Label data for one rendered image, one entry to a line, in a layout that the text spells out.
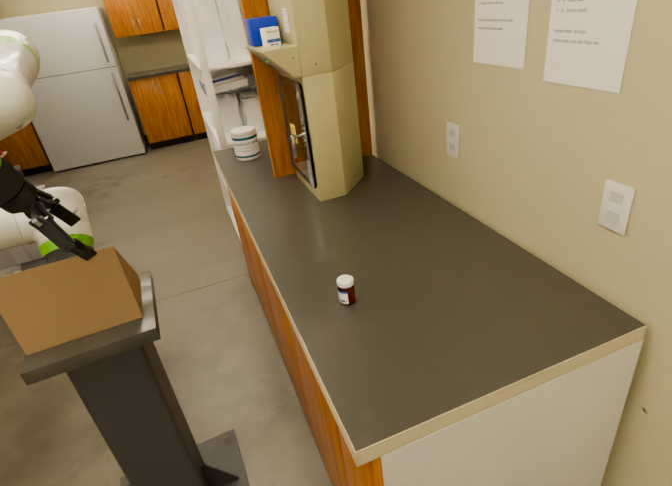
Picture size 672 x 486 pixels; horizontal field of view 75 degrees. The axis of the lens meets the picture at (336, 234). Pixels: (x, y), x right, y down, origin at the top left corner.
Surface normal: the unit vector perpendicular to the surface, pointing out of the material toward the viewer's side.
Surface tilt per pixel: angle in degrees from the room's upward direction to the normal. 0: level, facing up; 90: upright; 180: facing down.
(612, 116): 90
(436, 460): 90
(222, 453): 0
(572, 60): 90
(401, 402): 0
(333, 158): 90
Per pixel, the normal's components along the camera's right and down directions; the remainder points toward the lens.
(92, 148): 0.36, 0.42
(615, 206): -0.93, 0.27
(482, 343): -0.11, -0.87
